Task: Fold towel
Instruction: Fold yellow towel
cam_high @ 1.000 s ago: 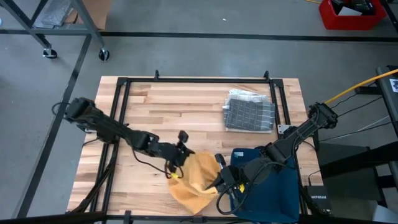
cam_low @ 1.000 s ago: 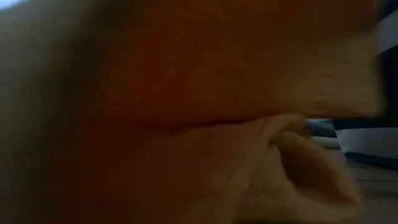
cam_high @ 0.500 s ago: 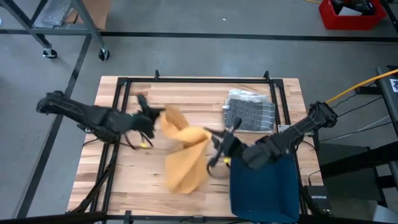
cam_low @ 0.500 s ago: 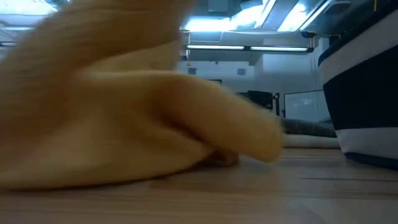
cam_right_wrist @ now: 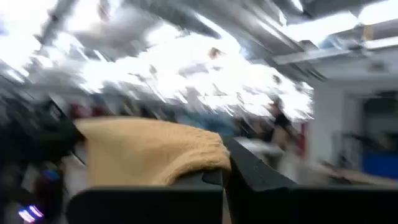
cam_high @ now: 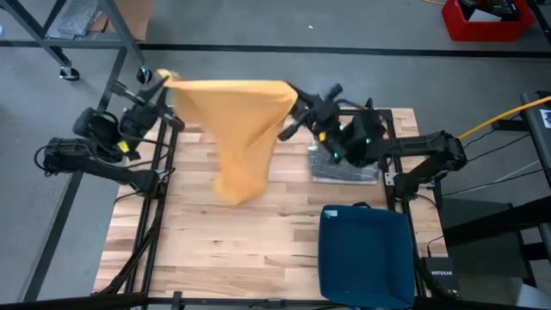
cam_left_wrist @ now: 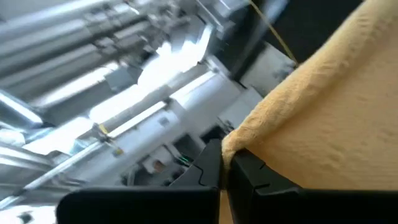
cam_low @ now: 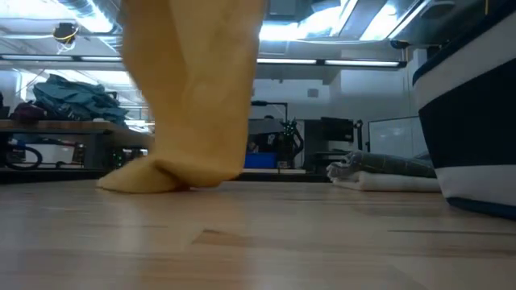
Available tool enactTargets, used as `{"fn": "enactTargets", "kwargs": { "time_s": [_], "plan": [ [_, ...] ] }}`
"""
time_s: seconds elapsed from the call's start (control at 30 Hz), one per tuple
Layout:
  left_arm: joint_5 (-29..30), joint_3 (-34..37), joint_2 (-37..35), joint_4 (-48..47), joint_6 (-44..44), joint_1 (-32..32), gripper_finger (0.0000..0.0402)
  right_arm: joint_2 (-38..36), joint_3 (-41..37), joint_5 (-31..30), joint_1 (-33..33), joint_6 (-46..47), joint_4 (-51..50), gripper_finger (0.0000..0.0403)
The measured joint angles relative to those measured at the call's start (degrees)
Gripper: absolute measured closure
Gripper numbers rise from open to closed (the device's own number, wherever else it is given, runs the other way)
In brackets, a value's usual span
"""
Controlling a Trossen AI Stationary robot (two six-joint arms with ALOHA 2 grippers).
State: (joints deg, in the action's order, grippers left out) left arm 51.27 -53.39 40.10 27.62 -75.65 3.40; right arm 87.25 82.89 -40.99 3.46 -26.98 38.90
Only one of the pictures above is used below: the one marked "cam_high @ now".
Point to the navy and white fabric basket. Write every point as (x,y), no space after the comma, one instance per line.
(366,254)

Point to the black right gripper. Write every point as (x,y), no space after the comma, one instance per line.
(323,114)

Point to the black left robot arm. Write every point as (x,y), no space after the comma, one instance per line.
(86,159)

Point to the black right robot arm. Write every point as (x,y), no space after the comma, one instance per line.
(430,146)

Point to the black stand base beam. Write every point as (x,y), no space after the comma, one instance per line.
(495,221)

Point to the black Netgear network switch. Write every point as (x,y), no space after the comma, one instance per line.
(441,273)

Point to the black equipment stand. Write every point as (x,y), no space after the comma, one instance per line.
(538,129)

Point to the red plastic bin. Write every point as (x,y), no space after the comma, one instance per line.
(486,26)

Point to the mustard yellow towel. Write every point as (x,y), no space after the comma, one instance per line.
(241,129)

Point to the black metal table frame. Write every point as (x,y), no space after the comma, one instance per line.
(237,301)

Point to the silver foil bag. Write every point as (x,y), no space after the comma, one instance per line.
(79,15)

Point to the grey checked towel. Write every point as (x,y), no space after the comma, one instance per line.
(344,172)

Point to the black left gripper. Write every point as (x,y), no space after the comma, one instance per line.
(133,120)

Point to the brown cardboard box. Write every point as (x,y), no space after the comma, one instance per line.
(138,17)

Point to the grey wheeled metal cart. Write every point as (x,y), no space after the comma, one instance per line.
(51,39)

